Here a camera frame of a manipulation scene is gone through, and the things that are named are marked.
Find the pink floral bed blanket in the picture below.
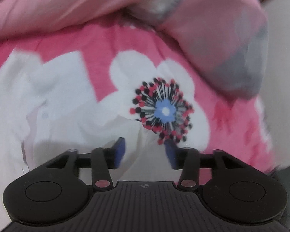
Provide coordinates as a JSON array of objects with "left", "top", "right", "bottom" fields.
[{"left": 0, "top": 22, "right": 281, "bottom": 175}]

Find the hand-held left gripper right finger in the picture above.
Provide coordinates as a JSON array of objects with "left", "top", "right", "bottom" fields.
[{"left": 164, "top": 139, "right": 246, "bottom": 191}]

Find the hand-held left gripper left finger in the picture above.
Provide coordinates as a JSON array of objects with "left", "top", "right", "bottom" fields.
[{"left": 46, "top": 137, "right": 126, "bottom": 191}]

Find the white shirt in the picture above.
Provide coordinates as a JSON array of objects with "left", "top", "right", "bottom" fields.
[{"left": 0, "top": 49, "right": 148, "bottom": 230}]

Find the pink and grey quilt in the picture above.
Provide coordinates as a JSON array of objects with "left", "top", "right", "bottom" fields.
[{"left": 0, "top": 0, "right": 269, "bottom": 100}]

